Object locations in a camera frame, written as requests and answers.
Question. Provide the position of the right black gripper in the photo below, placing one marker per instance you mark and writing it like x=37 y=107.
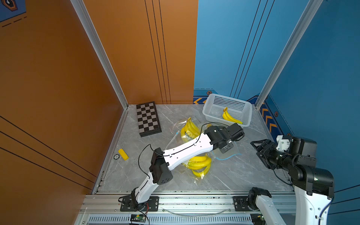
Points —
x=262 y=157

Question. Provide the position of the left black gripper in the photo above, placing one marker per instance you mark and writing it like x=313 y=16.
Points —
x=229 y=146

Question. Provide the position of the yellow banana bunch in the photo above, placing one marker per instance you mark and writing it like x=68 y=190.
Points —
x=226 y=116

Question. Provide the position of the clear zip-top bag blue seal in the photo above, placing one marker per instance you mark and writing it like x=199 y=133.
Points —
x=229 y=151

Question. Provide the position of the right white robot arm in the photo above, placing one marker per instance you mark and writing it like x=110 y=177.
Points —
x=313 y=187

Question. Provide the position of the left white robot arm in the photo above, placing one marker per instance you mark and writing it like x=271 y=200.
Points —
x=163 y=162

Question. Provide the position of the front bagged banana bunch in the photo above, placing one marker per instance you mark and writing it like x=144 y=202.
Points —
x=199 y=166

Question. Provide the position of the bagged banana bunch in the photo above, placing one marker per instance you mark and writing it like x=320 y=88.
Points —
x=199 y=166
x=187 y=129

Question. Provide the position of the rear bagged banana bunch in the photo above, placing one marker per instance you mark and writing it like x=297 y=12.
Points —
x=187 y=129

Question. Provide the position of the white plastic basket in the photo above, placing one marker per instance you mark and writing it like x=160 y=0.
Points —
x=216 y=105

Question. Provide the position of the right green circuit board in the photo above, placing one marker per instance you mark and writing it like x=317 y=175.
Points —
x=258 y=219

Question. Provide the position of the green circuit board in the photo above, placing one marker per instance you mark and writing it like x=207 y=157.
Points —
x=258 y=219
x=137 y=219

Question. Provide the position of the brown checkered chessboard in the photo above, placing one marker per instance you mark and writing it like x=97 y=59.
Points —
x=147 y=117

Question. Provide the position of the small yellow block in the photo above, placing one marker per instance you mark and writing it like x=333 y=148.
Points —
x=123 y=154

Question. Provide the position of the left green circuit board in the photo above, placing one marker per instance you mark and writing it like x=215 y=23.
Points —
x=137 y=219

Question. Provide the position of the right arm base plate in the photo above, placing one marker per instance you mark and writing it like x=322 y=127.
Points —
x=241 y=204

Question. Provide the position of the aluminium front rail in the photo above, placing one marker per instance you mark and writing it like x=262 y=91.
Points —
x=187 y=202

